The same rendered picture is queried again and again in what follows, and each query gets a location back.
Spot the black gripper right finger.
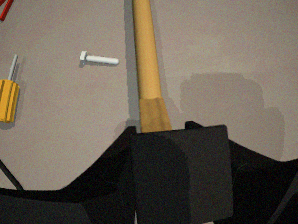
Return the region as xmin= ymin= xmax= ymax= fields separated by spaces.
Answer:
xmin=213 ymin=140 xmax=298 ymax=224

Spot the silver metal bolt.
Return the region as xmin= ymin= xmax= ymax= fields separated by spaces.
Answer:
xmin=80 ymin=51 xmax=118 ymax=65

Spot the long-handled scraper with wooden pole and dark square blade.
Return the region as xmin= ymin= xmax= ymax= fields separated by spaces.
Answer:
xmin=129 ymin=0 xmax=233 ymax=224

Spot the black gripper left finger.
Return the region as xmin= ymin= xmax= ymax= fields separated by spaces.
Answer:
xmin=0 ymin=127 xmax=137 ymax=224

